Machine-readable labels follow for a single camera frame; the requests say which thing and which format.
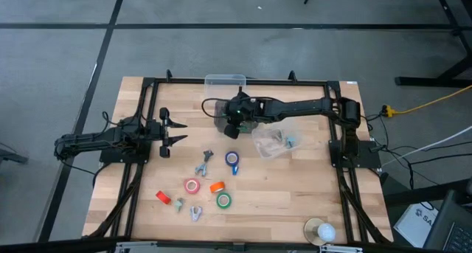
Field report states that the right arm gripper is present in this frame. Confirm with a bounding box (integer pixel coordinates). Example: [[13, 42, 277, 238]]
[[223, 86, 265, 139]]

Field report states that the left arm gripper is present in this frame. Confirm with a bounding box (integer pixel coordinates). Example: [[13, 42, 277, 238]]
[[147, 107, 189, 159]]

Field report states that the clear plastic bin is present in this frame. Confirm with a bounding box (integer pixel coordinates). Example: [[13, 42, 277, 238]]
[[204, 74, 247, 106], [251, 117, 302, 161]]

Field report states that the blue tape roll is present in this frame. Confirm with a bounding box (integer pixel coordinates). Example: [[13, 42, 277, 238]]
[[224, 150, 240, 167]]

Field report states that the pink tape roll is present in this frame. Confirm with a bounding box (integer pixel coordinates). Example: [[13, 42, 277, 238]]
[[184, 177, 201, 195]]

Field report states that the red tape roll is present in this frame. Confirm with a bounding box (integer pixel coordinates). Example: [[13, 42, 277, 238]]
[[155, 190, 172, 205]]

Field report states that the green tape roll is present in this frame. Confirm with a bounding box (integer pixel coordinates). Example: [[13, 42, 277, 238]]
[[215, 192, 233, 209]]

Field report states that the lilac staple remover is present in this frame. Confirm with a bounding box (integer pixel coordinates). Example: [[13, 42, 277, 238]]
[[189, 205, 204, 222]]

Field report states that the dark translucent plastic bin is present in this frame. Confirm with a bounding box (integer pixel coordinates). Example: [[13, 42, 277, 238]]
[[213, 99, 260, 134]]

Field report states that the white bulb table lamp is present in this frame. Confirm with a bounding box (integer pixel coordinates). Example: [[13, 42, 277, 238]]
[[302, 217, 338, 246]]

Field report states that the dark chair base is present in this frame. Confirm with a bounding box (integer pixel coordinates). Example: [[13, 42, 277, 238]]
[[0, 142, 30, 166]]

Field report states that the black desk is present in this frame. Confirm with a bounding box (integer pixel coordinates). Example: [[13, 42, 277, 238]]
[[394, 0, 472, 89]]

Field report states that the white printed box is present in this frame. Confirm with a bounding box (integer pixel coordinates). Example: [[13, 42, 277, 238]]
[[392, 201, 440, 249]]

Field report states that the black laptop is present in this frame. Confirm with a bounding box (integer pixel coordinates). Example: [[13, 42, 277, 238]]
[[423, 189, 472, 253]]

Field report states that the black aluminium table frame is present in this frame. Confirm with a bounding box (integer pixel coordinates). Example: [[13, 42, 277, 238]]
[[83, 69, 394, 253]]

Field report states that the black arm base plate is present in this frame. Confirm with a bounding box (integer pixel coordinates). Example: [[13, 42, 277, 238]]
[[98, 134, 153, 164], [330, 140, 382, 170]]

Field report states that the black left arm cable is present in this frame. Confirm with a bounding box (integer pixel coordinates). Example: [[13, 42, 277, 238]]
[[58, 111, 114, 190]]

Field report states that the silver bracket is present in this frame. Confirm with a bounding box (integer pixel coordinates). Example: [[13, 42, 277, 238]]
[[317, 244, 364, 253], [114, 240, 159, 253]]

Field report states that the yellow cable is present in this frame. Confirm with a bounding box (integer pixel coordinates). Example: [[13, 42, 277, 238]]
[[381, 83, 472, 118]]

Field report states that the white cable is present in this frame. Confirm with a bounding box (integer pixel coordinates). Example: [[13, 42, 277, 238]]
[[383, 124, 472, 165]]

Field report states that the black floor cable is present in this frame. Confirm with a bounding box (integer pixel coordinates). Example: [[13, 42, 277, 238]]
[[403, 142, 472, 191]]

